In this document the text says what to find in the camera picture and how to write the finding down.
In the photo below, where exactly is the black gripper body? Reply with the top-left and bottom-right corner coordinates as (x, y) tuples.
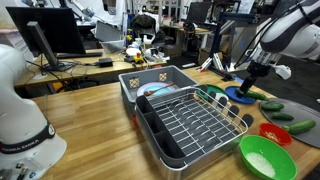
(246, 60), (272, 80)

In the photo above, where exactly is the white mug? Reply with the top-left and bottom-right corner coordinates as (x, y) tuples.
(214, 92), (231, 108)

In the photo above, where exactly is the blue tape patch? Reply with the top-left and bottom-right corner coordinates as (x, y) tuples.
(234, 76), (248, 85)

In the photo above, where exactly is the large dark green zucchini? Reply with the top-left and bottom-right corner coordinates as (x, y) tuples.
(234, 87), (270, 102)

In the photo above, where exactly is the green plate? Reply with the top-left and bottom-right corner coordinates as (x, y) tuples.
(195, 83), (228, 101)

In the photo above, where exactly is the small dark green cucumber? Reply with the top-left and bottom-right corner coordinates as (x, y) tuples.
(260, 102), (285, 112)
(270, 112), (295, 122)

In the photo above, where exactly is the pile of peanuts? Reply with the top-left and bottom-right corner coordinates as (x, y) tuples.
(264, 130), (281, 143)

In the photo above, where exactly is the red bowl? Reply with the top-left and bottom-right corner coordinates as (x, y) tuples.
(258, 122), (294, 147)

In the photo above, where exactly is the grey remote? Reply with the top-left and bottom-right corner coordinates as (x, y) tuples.
(181, 62), (198, 69)

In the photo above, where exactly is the grey round tray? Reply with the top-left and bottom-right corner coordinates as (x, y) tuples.
(259, 97), (320, 149)

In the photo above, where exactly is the light green zucchini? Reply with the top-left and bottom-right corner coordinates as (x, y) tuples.
(282, 119), (317, 136)

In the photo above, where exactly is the green bowl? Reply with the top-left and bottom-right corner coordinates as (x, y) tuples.
(239, 134), (298, 180)

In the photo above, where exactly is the grey plastic tub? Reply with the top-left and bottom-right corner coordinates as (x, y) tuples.
(118, 65), (200, 116)

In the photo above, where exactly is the pile of white grains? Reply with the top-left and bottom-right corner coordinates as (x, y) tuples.
(245, 152), (277, 179)

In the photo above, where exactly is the light blue plate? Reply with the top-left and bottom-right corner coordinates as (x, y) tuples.
(145, 85), (175, 97)

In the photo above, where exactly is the dark background monitor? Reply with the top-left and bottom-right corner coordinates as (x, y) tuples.
(186, 1), (213, 24)

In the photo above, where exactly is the silver metal drip tray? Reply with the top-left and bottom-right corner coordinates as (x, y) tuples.
(146, 133), (246, 180)

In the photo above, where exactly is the wooden spoon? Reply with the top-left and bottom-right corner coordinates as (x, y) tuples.
(143, 83), (177, 97)

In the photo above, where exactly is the purple plate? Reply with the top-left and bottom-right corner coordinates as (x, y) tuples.
(136, 81), (175, 98)

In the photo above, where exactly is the grey plastic utensil caddy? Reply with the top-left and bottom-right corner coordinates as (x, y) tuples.
(134, 94), (188, 170)

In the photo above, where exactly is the yellow toy figure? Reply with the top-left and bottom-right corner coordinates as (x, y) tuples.
(133, 52), (145, 65)

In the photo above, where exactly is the small red object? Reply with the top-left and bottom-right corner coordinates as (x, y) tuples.
(131, 114), (139, 129)

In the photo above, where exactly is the dark backpack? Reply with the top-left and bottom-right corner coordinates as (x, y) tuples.
(130, 13), (157, 31)

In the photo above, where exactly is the clear plastic bin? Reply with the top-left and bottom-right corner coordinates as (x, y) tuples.
(99, 39), (127, 54)

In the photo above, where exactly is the black power adapter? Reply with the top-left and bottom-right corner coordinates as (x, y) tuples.
(98, 57), (114, 68)

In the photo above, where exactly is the grey flat panel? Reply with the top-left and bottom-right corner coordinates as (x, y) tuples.
(94, 20), (123, 43)

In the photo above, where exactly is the wooden office desk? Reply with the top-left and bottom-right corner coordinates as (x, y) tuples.
(13, 49), (168, 89)

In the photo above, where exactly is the black keyboard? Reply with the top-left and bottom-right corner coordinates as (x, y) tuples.
(55, 50), (104, 60)

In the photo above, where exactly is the black computer monitor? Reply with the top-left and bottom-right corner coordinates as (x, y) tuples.
(5, 6), (87, 56)

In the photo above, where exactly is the grey monitor stand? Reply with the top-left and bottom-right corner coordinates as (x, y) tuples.
(26, 21), (76, 73)

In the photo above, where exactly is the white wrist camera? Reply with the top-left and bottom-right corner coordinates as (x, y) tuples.
(272, 64), (292, 81)

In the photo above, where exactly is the blue metal frame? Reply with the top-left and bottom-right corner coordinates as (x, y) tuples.
(209, 12), (262, 82)

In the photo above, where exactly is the chrome wire dish rack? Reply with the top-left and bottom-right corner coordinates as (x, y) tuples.
(144, 85), (255, 165)

